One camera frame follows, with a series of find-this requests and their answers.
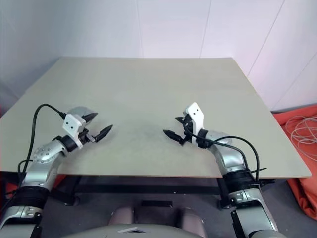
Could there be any grey robot torso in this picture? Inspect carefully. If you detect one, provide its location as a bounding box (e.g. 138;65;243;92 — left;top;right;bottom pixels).
60;224;199;238

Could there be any black table frame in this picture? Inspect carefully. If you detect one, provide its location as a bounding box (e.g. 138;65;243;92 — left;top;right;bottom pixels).
49;175;277;210

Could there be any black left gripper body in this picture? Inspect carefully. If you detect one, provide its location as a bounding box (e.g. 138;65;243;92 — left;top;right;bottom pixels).
78;129;97;144

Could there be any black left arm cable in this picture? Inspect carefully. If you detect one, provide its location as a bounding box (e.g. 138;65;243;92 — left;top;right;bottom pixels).
0;103;67;206

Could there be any white coiled cable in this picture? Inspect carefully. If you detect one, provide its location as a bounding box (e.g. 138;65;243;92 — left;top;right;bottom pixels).
284;115;317;159

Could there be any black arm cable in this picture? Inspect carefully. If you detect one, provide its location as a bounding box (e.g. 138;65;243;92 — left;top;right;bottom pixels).
184;131;261;185
0;103;67;206

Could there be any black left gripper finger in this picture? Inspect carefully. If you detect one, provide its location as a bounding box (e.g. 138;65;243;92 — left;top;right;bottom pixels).
95;124;114;142
83;113;99;123

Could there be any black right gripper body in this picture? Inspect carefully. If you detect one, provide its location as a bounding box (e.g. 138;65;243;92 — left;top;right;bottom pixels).
180;115;195;146

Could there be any orange beanbag cushion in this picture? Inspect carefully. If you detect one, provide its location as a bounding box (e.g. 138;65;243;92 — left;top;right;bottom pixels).
271;105;317;220

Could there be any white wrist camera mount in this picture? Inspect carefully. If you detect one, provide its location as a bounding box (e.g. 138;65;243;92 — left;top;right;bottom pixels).
61;114;86;149
185;102;206;136

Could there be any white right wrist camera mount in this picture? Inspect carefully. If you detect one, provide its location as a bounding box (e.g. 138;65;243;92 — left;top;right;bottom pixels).
185;102;206;136

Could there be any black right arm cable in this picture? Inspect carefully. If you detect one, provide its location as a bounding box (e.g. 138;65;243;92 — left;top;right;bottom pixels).
184;131;261;185

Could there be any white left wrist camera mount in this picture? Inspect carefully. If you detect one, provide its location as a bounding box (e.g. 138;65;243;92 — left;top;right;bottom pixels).
61;114;86;149

